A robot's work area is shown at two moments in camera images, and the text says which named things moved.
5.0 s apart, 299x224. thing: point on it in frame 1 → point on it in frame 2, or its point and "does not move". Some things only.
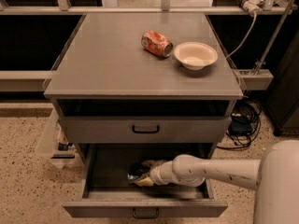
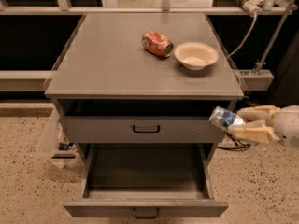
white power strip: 253,4 does not move
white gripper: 156,174 → 288,125
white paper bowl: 195,55 does not move
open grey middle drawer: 106,192 does not move
